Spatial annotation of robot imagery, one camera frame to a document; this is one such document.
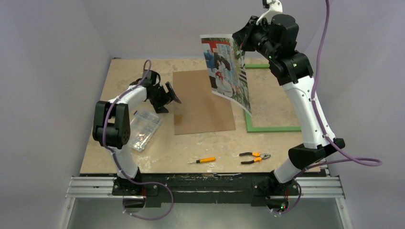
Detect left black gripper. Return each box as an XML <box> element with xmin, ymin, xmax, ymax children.
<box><xmin>149</xmin><ymin>83</ymin><xmax>180</xmax><ymax>114</ymax></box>

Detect colourful printed photo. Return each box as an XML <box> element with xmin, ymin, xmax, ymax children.
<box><xmin>200</xmin><ymin>34</ymin><xmax>251</xmax><ymax>115</ymax></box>

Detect brown fibreboard backing panel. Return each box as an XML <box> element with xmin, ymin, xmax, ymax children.
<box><xmin>173</xmin><ymin>70</ymin><xmax>236</xmax><ymax>135</ymax></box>

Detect orange handle screwdriver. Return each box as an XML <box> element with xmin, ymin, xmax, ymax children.
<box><xmin>188</xmin><ymin>157</ymin><xmax>216</xmax><ymax>164</ymax></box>

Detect green picture frame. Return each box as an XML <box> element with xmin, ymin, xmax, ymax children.
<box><xmin>244</xmin><ymin>64</ymin><xmax>301</xmax><ymax>133</ymax></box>

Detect orange black pliers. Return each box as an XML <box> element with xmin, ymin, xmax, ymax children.
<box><xmin>239</xmin><ymin>152</ymin><xmax>271</xmax><ymax>165</ymax></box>

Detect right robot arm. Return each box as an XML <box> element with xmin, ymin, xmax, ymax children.
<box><xmin>232</xmin><ymin>14</ymin><xmax>345</xmax><ymax>194</ymax></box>

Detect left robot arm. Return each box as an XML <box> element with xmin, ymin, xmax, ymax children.
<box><xmin>92</xmin><ymin>70</ymin><xmax>181</xmax><ymax>195</ymax></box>

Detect clear plastic screw box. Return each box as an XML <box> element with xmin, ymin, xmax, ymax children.
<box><xmin>128</xmin><ymin>108</ymin><xmax>163</xmax><ymax>152</ymax></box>

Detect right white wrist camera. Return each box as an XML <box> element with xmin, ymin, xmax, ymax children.
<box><xmin>256</xmin><ymin>0</ymin><xmax>283</xmax><ymax>25</ymax></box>

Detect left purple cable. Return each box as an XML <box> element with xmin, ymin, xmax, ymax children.
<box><xmin>102</xmin><ymin>59</ymin><xmax>152</xmax><ymax>190</ymax></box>

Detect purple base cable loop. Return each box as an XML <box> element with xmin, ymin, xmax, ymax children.
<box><xmin>122</xmin><ymin>181</ymin><xmax>175</xmax><ymax>221</ymax></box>

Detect aluminium frame rail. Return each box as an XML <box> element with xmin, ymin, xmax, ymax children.
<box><xmin>64</xmin><ymin>176</ymin><xmax>127</xmax><ymax>200</ymax></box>

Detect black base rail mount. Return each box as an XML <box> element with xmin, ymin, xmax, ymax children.
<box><xmin>112</xmin><ymin>172</ymin><xmax>299</xmax><ymax>208</ymax></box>

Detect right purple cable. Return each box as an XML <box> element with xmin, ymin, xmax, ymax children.
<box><xmin>303</xmin><ymin>0</ymin><xmax>383</xmax><ymax>171</ymax></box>

